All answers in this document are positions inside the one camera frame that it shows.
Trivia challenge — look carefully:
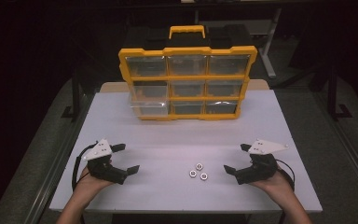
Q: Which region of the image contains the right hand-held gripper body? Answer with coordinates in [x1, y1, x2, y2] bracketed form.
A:
[234, 138, 290, 186]

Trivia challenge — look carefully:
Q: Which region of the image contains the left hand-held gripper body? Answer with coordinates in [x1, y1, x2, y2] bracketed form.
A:
[83, 138, 129, 186]

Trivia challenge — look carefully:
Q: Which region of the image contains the clear plastic drawer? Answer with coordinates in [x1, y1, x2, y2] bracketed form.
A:
[128, 80, 171, 119]

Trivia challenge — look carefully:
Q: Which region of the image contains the yellow parts organizer cabinet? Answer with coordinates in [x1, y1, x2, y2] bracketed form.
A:
[117, 24, 258, 121]

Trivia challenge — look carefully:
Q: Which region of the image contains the person's right hand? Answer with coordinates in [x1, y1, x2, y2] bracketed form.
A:
[250, 166, 295, 200]

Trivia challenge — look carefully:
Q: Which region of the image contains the person's left hand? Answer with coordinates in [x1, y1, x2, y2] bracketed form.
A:
[74, 158, 115, 200]

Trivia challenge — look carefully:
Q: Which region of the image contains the black metal stand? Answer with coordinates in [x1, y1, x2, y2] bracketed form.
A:
[61, 69, 86, 121]
[326, 64, 354, 121]

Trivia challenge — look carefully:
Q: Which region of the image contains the white metal desk leg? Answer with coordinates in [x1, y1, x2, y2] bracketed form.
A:
[257, 7, 283, 79]

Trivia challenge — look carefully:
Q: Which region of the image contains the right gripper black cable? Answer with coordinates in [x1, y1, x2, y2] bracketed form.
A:
[274, 158, 296, 224]

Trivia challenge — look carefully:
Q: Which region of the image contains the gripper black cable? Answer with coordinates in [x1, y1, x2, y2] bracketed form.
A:
[71, 142, 99, 191]
[274, 158, 296, 224]

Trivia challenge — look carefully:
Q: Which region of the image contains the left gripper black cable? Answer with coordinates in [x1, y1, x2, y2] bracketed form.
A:
[71, 142, 99, 191]

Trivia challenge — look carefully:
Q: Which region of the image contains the aluminium rail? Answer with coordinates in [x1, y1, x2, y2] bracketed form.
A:
[311, 91, 358, 200]
[22, 92, 98, 224]

